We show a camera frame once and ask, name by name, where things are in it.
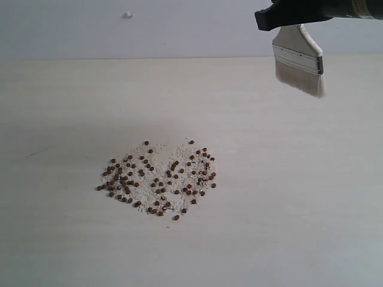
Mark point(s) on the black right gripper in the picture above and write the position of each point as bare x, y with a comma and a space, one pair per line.
286, 13

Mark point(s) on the red beans and rice pile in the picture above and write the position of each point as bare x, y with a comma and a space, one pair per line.
142, 181

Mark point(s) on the white blob on wall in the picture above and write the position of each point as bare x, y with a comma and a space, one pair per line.
128, 15

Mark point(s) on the white paint brush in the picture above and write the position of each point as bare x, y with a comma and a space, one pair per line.
299, 60

